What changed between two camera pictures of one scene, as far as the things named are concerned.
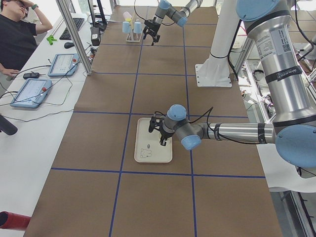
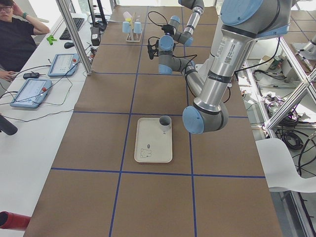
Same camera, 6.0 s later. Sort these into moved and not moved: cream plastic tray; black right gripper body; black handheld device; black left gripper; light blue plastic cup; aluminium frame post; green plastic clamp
Moved: black left gripper; black right gripper body
Not moved: cream plastic tray; light blue plastic cup; aluminium frame post; green plastic clamp; black handheld device
